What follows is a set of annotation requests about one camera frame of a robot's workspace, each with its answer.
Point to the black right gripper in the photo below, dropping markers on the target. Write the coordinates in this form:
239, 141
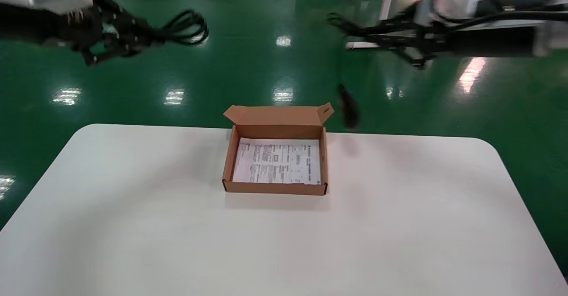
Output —
488, 43

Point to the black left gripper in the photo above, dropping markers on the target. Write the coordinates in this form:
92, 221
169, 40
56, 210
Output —
75, 29

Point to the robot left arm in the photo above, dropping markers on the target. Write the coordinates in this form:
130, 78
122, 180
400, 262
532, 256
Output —
17, 23

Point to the open brown cardboard box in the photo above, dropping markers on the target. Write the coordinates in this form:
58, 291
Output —
275, 117

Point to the white stand with foot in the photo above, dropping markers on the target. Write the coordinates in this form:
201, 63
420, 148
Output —
385, 3

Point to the printed white paper sheet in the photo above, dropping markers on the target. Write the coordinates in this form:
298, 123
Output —
275, 160

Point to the grey right wrist camera bracket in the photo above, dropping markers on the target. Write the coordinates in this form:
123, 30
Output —
523, 1

